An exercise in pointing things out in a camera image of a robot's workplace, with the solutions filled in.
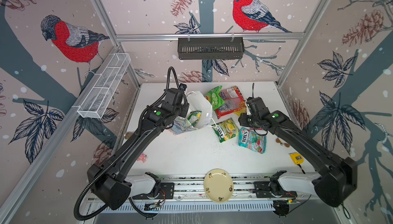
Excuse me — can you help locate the small pink toy figure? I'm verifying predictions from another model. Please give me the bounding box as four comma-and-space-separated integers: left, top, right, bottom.
137, 153, 147, 163

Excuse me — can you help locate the horizontal aluminium frame bar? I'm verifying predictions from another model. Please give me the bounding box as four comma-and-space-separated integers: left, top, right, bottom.
115, 32, 305, 42

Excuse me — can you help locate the bright green snack bag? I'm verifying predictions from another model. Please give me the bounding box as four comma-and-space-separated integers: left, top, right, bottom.
205, 86, 225, 110

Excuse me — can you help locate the yellow snack bag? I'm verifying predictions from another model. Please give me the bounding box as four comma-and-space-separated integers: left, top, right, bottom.
234, 107, 247, 116

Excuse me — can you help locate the white wire mesh shelf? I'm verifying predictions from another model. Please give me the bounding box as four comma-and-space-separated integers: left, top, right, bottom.
78, 53, 131, 119

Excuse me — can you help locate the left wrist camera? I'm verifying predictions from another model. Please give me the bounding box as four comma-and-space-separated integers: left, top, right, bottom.
179, 83, 187, 92

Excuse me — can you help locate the yellow tape measure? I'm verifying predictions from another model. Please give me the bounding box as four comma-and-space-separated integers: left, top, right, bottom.
290, 152, 304, 165

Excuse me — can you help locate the cream ceramic plate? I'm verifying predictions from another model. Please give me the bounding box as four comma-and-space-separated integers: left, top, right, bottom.
203, 169, 234, 204

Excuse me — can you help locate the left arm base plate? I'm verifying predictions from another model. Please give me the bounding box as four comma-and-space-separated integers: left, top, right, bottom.
132, 183, 175, 200

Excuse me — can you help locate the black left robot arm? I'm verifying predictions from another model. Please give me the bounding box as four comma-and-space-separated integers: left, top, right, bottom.
88, 84, 189, 210

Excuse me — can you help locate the brown white plush toy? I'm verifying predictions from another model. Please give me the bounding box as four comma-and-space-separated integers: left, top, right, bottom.
275, 138, 291, 148

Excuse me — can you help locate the black hanging wall basket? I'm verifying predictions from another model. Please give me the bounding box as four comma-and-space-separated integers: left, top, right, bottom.
178, 37, 245, 60

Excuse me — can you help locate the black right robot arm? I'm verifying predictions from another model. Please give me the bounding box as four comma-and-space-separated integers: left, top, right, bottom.
238, 97, 358, 207

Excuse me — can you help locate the teal Fox's candy bag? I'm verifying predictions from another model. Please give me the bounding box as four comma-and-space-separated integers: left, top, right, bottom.
238, 127, 266, 154

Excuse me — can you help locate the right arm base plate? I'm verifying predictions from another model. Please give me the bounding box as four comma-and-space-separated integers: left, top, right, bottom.
252, 182, 297, 198

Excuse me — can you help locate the red snack bag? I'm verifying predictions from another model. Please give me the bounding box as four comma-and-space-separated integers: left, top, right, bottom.
215, 86, 246, 119

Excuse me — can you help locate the patterned paper gift bag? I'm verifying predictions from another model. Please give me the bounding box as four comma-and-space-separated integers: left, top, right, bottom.
170, 91, 213, 135

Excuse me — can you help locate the green Fox's candy bag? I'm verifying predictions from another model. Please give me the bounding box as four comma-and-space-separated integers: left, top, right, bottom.
212, 118, 239, 143

